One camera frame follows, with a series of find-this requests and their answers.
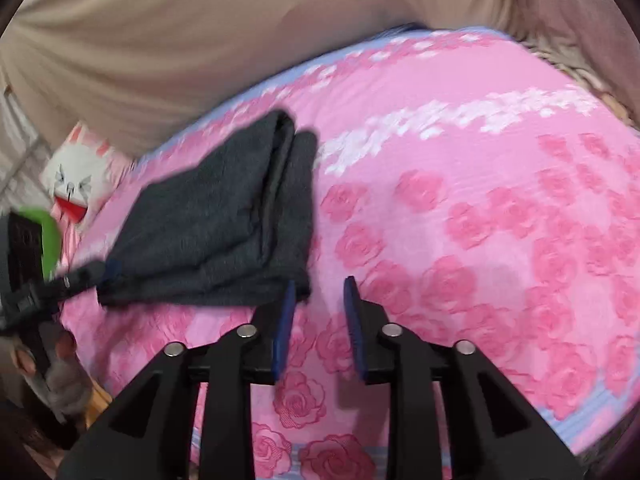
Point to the pale patterned cloth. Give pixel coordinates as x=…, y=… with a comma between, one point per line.
x=590, y=80

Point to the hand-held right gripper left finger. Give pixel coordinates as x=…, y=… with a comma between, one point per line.
x=284, y=335

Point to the wooden bed frame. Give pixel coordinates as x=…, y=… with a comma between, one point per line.
x=100, y=405

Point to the pink rose bedsheet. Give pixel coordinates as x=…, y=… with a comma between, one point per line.
x=475, y=185

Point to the green plush toy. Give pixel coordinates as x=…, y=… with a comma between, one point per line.
x=52, y=245

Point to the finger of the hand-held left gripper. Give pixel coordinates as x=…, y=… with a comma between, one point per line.
x=90, y=275

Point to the rabbit face pillow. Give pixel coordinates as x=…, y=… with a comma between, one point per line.
x=80, y=170

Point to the beige cloth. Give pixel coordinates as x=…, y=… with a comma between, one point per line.
x=200, y=35

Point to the dark grey pants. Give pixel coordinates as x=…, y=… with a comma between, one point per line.
x=210, y=220

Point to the white curtain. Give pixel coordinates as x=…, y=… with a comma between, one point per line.
x=20, y=170

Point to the person's left hand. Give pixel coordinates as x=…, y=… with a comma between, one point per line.
x=67, y=350

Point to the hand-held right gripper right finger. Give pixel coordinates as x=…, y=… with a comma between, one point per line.
x=352, y=335

